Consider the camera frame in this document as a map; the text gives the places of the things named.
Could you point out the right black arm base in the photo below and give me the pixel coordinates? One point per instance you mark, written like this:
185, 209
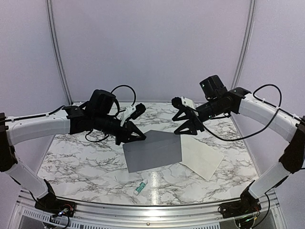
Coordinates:
238, 208

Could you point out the right aluminium corner post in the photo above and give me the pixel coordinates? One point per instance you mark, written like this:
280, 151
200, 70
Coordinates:
245, 44

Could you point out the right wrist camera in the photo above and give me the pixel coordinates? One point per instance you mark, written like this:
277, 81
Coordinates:
182, 103

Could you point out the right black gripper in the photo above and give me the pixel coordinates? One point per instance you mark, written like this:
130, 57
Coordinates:
188, 124

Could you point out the aluminium front table rail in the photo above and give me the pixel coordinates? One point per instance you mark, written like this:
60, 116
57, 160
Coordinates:
90, 215

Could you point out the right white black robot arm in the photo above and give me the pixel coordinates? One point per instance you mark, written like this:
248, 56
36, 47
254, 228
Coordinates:
243, 102

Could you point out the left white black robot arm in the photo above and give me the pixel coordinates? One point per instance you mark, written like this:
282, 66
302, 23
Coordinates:
101, 112

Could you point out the left aluminium corner post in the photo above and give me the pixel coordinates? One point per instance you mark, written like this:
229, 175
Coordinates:
57, 53

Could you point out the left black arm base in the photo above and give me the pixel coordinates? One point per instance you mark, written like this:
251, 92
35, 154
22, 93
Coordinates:
59, 207

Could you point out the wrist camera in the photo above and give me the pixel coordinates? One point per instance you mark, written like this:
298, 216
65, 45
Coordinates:
132, 112
182, 103

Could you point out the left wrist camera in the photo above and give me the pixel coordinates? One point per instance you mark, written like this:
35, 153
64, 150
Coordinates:
132, 112

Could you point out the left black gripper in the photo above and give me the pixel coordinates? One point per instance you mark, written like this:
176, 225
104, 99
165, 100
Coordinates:
128, 128

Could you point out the grey paper envelope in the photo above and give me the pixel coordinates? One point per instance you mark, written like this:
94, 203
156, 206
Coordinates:
158, 149

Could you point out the green white glue stick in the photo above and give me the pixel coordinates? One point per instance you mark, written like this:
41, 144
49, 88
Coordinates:
140, 187

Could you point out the aluminium corner post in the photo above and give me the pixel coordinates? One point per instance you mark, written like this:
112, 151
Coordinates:
57, 53
245, 44

